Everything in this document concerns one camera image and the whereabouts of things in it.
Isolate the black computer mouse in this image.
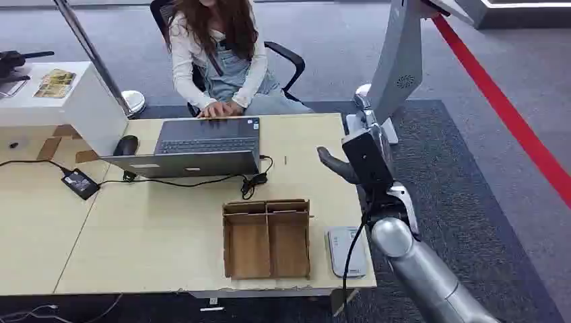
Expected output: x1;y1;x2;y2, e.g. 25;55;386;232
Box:
112;135;139;157

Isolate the grey card reader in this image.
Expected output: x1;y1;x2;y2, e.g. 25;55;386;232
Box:
326;225;368;280

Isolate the black mains cable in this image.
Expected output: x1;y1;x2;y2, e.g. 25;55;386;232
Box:
0;159;72;176

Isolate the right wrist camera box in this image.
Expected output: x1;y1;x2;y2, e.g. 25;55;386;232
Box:
341;129;395;190

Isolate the steel stanchion pole with base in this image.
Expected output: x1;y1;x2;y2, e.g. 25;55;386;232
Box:
53;0;147;120

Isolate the brown cardboard piece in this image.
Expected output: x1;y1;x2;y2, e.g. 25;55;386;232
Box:
52;124;83;141
36;136;63;162

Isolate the black power adapter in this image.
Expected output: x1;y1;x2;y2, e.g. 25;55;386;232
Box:
61;168;101;201

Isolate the red barrier belt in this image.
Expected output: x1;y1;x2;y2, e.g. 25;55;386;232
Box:
430;13;571;211

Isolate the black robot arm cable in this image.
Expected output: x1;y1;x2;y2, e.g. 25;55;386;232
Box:
341;213;372;315

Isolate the wooden table bracket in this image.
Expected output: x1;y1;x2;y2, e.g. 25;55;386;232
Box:
330;289;360;318

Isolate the white cabinet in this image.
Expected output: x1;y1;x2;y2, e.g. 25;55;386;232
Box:
0;61;130;157

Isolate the black office chair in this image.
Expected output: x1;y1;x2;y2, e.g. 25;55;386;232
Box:
149;0;307;118

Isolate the grey kiosk stand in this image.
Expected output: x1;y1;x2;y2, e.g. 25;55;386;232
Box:
345;0;475;146

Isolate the white floor cable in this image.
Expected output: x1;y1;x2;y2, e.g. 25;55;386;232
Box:
0;293;124;323

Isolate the grey open laptop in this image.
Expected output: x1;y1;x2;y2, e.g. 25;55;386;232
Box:
100;116;263;180

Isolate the black laptop charger cable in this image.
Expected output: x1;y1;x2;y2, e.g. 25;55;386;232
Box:
98;154;274;201

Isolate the wooden card box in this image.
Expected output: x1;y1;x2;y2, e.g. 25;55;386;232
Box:
222;199;314;281

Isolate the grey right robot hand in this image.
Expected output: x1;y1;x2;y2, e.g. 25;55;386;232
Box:
316;92;395;185

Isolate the person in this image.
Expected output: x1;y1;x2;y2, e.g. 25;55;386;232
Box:
167;0;314;120

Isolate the yellow printed brochure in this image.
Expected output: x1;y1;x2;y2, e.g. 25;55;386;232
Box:
32;68;77;100

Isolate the grey platform with light strip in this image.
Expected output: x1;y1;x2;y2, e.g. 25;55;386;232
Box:
454;0;571;30

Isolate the black device on cabinet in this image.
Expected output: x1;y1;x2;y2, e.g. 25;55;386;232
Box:
0;50;56;85

